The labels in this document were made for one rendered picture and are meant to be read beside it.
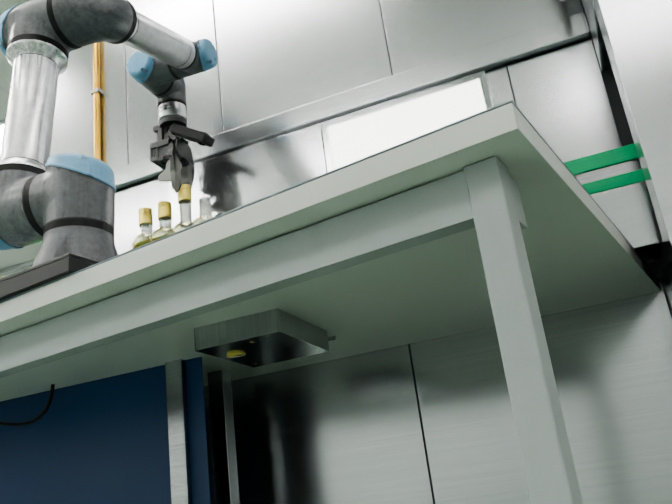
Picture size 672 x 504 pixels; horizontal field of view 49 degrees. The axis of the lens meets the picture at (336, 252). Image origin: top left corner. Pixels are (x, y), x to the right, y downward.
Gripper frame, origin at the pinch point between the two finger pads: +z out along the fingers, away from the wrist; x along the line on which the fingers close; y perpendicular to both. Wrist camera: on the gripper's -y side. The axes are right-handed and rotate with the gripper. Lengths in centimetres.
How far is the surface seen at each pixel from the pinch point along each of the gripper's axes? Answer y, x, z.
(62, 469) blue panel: 26, 14, 65
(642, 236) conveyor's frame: -100, 6, 41
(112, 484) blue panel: 13, 14, 70
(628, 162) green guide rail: -101, 4, 25
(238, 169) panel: -9.7, -11.8, -7.7
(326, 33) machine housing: -38, -15, -42
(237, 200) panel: -8.6, -11.8, 1.1
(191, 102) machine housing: 5.1, -14.8, -35.1
